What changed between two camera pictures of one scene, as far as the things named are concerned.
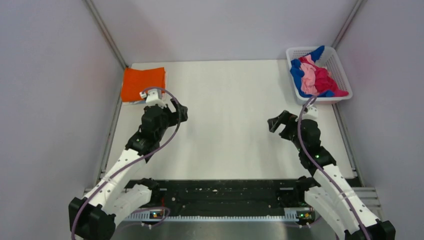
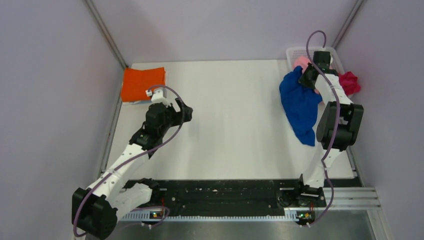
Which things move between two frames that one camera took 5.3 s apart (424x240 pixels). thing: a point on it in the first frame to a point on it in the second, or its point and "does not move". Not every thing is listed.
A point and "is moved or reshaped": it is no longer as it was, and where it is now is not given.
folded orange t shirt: x=136 y=81 does not move
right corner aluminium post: x=358 y=5 does not move
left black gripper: x=175 y=116 does not move
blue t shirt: x=297 y=73 is moved or reshaped
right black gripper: x=285 y=117 to x=302 y=79
